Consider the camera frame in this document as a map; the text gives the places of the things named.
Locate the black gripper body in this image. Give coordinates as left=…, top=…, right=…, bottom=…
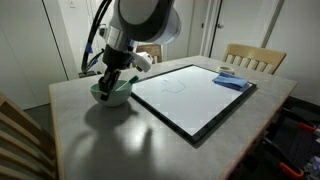
left=102, top=45, right=133, bottom=78

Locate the green bowl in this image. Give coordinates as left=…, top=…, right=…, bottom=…
left=90, top=80, right=132, bottom=107

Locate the blue towel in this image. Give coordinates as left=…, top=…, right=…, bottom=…
left=213, top=72, right=248, bottom=91

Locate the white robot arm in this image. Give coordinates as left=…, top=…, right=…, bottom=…
left=98, top=0, right=181, bottom=101

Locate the black framed white board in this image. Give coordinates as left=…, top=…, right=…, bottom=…
left=131, top=64, right=257, bottom=144

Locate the green white marker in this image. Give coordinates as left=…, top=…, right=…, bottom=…
left=116, top=75, right=139, bottom=91

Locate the wooden chair near door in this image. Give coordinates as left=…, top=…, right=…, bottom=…
left=136, top=44, right=162, bottom=64

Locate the round door knob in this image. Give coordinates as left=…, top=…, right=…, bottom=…
left=217, top=23, right=224, bottom=29

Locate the wooden chair light back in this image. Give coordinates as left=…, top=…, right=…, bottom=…
left=223, top=44, right=286, bottom=75

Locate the orange black clamp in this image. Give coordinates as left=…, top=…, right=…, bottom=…
left=262, top=138, right=305, bottom=180
left=281, top=108, right=320, bottom=135

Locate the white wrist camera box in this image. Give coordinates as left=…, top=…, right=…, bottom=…
left=130, top=52, right=153, bottom=72

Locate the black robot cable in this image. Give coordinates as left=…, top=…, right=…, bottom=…
left=80, top=0, right=113, bottom=75

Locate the white light switch plate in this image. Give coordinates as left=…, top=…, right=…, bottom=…
left=69, top=0, right=76, bottom=8

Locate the wooden chair near camera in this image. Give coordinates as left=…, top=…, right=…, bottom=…
left=0, top=94, right=59, bottom=180

